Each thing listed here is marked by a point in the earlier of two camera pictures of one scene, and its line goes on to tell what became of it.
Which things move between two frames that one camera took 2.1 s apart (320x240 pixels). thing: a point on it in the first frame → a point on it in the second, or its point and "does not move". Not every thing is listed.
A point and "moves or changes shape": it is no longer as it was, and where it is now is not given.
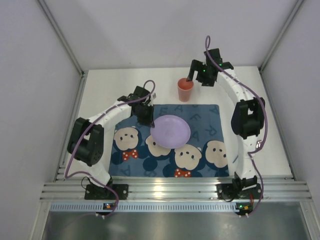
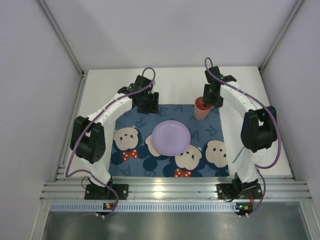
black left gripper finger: [152, 123] → [156, 102]
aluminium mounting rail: [274, 188] does not move
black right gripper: [195, 66] → [212, 100]
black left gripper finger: [146, 119] → [143, 109]
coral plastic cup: [184, 89] → [201, 113]
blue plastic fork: [235, 158] does not move
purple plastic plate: [170, 132] moves or changes shape
